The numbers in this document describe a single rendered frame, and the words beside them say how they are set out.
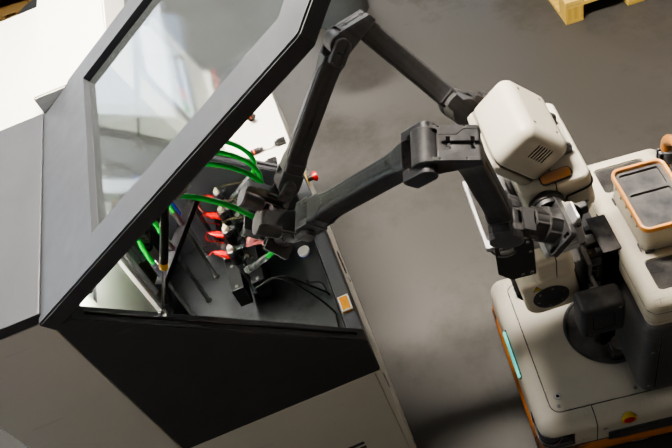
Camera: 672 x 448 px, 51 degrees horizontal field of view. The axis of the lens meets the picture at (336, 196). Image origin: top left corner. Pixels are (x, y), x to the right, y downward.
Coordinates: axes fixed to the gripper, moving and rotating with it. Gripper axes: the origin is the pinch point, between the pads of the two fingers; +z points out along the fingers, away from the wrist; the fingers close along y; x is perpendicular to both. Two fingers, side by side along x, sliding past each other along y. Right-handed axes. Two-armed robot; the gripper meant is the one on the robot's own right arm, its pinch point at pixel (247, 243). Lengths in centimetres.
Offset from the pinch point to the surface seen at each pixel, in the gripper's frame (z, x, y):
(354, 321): -8.6, 22.5, -27.8
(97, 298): 1.9, 28.2, 36.2
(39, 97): -2, -25, 63
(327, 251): -4.1, -2.6, -23.3
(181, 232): 13.2, -8.1, 15.3
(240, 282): 11.6, 4.6, -3.2
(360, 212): 68, -100, -86
